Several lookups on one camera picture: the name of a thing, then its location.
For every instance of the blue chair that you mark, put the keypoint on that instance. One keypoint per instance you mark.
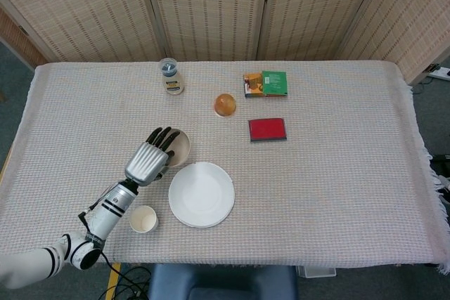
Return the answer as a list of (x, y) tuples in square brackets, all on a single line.
[(221, 284)]

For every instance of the orange jelly cup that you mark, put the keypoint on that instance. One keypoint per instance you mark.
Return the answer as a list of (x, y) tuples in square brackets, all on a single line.
[(225, 105)]

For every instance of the orange and green carton box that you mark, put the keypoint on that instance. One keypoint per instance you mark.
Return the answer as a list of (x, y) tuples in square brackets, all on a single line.
[(267, 84)]

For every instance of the woven folding screen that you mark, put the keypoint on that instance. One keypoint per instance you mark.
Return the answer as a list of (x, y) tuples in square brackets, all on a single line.
[(211, 8)]

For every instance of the white paper cup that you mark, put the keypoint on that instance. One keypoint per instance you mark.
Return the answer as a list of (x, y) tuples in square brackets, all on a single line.
[(142, 219)]

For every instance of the mayonnaise bottle with blue cap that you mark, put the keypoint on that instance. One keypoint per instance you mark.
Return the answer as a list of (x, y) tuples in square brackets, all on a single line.
[(172, 84)]

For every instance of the pale woven tablecloth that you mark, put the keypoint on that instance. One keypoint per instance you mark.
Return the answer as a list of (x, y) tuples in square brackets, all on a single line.
[(316, 191)]

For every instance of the white power strip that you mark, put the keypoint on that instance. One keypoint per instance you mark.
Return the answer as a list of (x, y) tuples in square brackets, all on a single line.
[(443, 73)]

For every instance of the red ink pad case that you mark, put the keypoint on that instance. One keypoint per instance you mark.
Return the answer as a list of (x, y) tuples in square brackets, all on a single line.
[(268, 129)]

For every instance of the beige bowl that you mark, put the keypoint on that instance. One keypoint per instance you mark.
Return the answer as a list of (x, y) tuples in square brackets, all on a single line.
[(183, 149)]

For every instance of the white paper plate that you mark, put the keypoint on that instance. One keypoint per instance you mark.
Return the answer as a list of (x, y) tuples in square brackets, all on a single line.
[(202, 194)]

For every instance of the left silver and black robot hand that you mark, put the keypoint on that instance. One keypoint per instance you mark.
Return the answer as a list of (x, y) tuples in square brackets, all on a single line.
[(146, 163)]

